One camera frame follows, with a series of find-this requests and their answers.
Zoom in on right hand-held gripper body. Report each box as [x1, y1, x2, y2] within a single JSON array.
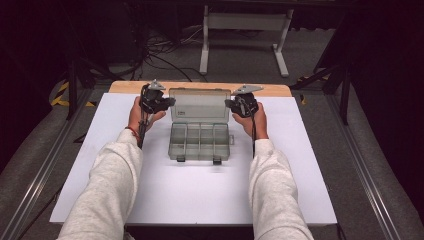
[[231, 83, 265, 119]]

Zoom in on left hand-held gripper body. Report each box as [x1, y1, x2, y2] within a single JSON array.
[[139, 79, 167, 115]]

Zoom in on clear grey compartment box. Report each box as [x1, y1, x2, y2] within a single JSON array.
[[167, 87, 238, 166]]

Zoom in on person's left hand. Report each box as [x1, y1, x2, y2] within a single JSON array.
[[127, 95, 167, 137]]

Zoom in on person's right hand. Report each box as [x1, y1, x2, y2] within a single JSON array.
[[232, 101, 270, 141]]

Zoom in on wooden table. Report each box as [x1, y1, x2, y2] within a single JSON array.
[[108, 80, 293, 98]]

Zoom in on red wrist band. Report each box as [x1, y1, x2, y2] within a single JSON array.
[[124, 125, 142, 142]]

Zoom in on yellow black floor tape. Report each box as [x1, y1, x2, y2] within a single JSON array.
[[49, 81, 98, 108], [297, 73, 331, 106]]

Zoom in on black stand legs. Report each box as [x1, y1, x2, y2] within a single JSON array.
[[289, 13, 355, 127], [63, 49, 125, 122]]

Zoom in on white board sheet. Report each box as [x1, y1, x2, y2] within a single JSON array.
[[49, 92, 338, 228]]

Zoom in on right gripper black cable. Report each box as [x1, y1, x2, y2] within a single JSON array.
[[242, 96, 258, 160]]

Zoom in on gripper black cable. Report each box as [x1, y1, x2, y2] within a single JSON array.
[[137, 83, 150, 150], [242, 96, 258, 160]]

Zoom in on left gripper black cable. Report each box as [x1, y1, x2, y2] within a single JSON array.
[[137, 83, 150, 150]]

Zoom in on bundle of black floor cables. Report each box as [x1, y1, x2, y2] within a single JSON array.
[[131, 19, 209, 83]]

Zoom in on white metal stand frame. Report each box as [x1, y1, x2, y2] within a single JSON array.
[[198, 4, 295, 79]]

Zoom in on aluminium floor rail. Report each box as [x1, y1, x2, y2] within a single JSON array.
[[323, 93, 403, 240], [0, 87, 98, 240]]

